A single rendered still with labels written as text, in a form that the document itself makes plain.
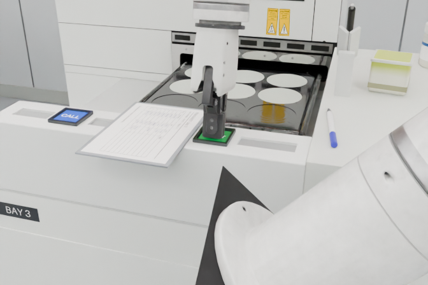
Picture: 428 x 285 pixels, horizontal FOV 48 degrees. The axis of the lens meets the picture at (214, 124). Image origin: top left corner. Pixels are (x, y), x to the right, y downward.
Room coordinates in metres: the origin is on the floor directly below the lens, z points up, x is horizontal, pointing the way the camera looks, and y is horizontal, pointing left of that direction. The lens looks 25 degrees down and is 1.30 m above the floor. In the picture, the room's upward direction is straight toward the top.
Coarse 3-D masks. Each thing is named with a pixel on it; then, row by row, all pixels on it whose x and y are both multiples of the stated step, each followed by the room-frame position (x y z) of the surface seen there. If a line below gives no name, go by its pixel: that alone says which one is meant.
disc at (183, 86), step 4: (180, 80) 1.12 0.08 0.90; (184, 80) 1.12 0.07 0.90; (188, 80) 1.12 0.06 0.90; (172, 84) 1.10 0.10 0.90; (176, 84) 1.10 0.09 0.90; (180, 84) 1.10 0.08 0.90; (184, 84) 1.10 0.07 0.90; (188, 84) 1.10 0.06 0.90; (172, 88) 1.07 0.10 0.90; (176, 88) 1.07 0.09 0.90; (180, 88) 1.07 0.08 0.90; (184, 88) 1.07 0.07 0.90; (188, 88) 1.07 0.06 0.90; (180, 92) 1.04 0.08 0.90; (184, 92) 1.04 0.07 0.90; (188, 92) 1.04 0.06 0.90; (200, 92) 1.04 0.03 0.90
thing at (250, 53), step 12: (180, 48) 1.30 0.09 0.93; (192, 48) 1.29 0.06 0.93; (240, 48) 1.26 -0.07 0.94; (252, 48) 1.26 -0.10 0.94; (180, 60) 1.31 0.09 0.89; (276, 60) 1.23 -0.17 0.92; (288, 60) 1.22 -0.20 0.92; (300, 60) 1.21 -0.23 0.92; (312, 60) 1.20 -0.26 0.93; (324, 60) 1.19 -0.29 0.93; (324, 84) 1.19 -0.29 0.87
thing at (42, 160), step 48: (0, 144) 0.75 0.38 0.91; (48, 144) 0.72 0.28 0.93; (192, 144) 0.66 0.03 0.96; (240, 144) 0.67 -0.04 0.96; (288, 144) 0.67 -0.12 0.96; (48, 192) 0.72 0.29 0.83; (96, 192) 0.70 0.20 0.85; (144, 192) 0.67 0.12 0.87; (192, 192) 0.65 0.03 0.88; (288, 192) 0.60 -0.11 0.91
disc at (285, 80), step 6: (270, 78) 1.14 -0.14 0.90; (276, 78) 1.14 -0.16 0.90; (282, 78) 1.14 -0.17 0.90; (288, 78) 1.14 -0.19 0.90; (294, 78) 1.14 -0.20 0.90; (300, 78) 1.14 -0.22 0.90; (276, 84) 1.10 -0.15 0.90; (282, 84) 1.10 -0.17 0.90; (288, 84) 1.10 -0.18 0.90; (294, 84) 1.10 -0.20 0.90; (300, 84) 1.10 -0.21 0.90
